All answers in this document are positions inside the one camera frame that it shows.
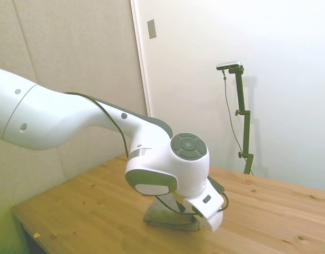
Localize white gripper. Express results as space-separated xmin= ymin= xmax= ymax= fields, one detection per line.
xmin=174 ymin=182 xmax=224 ymax=233

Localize grey towel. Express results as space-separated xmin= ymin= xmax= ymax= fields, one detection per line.
xmin=143 ymin=201 xmax=201 ymax=232

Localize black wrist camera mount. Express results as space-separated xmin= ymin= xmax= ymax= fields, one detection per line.
xmin=206 ymin=176 xmax=226 ymax=195

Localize dark green camera stand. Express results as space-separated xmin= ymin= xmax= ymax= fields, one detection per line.
xmin=228 ymin=66 xmax=255 ymax=175

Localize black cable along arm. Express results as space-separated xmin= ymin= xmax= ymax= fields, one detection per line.
xmin=64 ymin=92 xmax=230 ymax=214

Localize grey exterior camera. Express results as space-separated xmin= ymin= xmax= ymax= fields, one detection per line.
xmin=216 ymin=60 xmax=242 ymax=71

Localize white door frame trim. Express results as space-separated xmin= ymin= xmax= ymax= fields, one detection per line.
xmin=130 ymin=0 xmax=153 ymax=117

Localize grey wall switch plate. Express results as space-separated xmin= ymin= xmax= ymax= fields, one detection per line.
xmin=147 ymin=19 xmax=157 ymax=40

